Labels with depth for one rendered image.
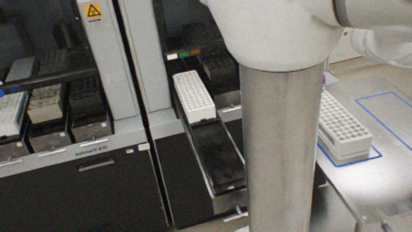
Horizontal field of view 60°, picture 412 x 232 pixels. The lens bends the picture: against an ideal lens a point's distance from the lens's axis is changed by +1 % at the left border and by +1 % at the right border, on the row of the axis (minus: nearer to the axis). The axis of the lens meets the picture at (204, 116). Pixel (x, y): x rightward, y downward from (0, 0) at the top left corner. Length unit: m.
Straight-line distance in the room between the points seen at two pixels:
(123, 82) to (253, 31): 1.09
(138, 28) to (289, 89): 0.98
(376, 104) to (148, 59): 0.83
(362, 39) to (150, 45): 0.77
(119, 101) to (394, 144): 0.98
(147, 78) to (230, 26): 1.05
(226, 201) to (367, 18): 0.78
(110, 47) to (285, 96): 1.01
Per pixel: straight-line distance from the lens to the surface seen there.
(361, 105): 1.34
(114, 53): 1.36
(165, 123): 1.42
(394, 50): 0.82
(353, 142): 1.08
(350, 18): 0.33
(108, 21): 1.32
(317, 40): 0.36
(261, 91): 0.41
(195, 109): 1.23
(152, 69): 1.40
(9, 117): 1.50
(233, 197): 1.02
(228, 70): 1.46
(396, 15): 0.31
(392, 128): 1.25
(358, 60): 3.34
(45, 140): 1.44
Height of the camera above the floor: 1.55
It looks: 35 degrees down
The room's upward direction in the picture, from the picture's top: 7 degrees counter-clockwise
